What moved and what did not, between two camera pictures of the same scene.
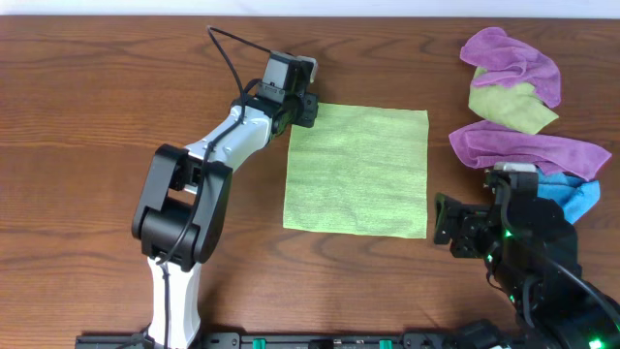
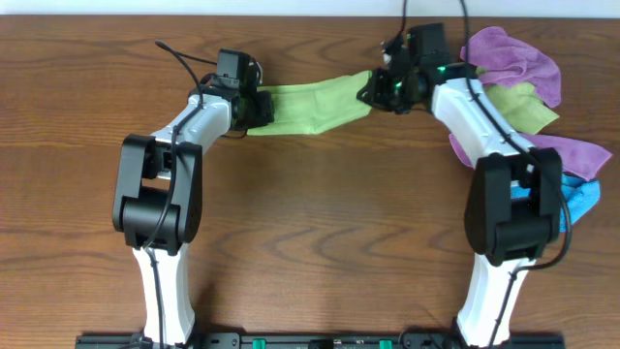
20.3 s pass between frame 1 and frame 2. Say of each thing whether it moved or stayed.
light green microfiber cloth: moved
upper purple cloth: stayed
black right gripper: moved
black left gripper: moved
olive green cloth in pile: stayed
